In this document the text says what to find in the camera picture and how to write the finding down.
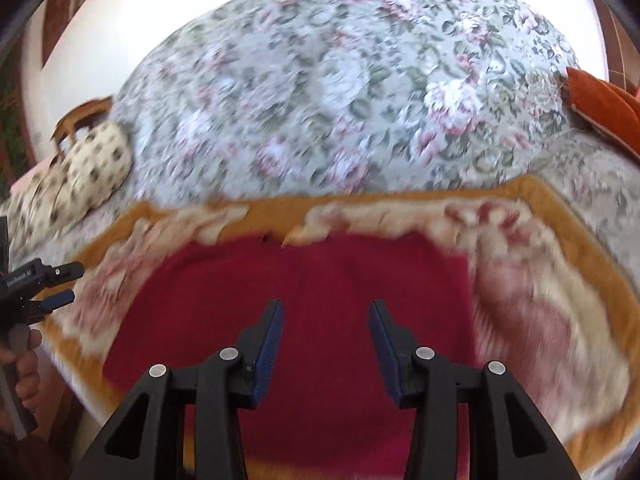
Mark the orange velvet cushion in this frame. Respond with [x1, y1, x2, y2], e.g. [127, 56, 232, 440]
[565, 66, 640, 153]

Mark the wooden chair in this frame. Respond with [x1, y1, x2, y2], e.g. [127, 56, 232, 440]
[50, 97, 113, 156]

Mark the cream patterned cushion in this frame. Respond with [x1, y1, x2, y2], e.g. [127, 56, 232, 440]
[0, 170, 66, 253]
[50, 122, 133, 226]

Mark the dark wooden window frame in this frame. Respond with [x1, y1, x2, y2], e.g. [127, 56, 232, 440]
[42, 0, 96, 66]

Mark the wooden door frame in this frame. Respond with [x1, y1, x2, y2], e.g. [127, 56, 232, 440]
[595, 0, 640, 96]

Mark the dark red sweater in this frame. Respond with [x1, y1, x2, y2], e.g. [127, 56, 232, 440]
[102, 234, 481, 476]

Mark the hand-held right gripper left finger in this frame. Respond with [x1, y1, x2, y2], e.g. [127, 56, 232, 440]
[70, 299, 284, 480]

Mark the fleece blanket with orange border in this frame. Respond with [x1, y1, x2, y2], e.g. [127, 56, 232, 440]
[30, 175, 636, 480]

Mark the person's left hand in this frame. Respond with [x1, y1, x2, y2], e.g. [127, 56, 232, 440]
[0, 330, 45, 411]

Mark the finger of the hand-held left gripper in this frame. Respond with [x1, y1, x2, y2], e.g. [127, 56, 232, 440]
[30, 289, 77, 313]
[42, 261, 85, 288]

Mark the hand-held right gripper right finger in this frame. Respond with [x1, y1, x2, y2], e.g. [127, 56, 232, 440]
[368, 300, 581, 480]

